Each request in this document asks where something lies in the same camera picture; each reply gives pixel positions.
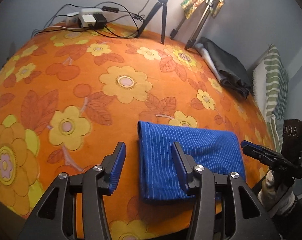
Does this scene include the small black tripod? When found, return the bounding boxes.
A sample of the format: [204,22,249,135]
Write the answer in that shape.
[135,0,173,45]

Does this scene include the white power strip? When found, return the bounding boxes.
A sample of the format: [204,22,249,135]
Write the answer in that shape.
[65,8,103,28]

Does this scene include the orange floral bed sheet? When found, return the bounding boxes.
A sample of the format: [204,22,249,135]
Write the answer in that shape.
[0,24,274,239]

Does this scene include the black cable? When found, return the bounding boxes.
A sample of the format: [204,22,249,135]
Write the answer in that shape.
[30,0,158,40]

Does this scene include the large silver tripod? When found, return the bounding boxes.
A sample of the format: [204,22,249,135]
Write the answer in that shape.
[170,0,213,50]

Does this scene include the grey knit gloved hand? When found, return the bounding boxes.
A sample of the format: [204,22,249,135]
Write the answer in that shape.
[258,170,295,218]

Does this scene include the black power adapter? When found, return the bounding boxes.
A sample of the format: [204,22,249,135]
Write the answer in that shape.
[93,13,107,29]

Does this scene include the blue striped pants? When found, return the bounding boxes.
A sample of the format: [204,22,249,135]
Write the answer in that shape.
[137,121,246,203]

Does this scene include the yellow floral curtain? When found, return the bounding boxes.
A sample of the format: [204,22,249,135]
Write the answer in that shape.
[181,0,225,20]

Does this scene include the dark folded clothes pile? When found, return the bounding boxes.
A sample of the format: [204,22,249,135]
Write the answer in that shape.
[194,37,252,98]

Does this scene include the striped green white pillow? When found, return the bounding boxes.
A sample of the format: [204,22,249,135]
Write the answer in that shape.
[253,44,289,152]

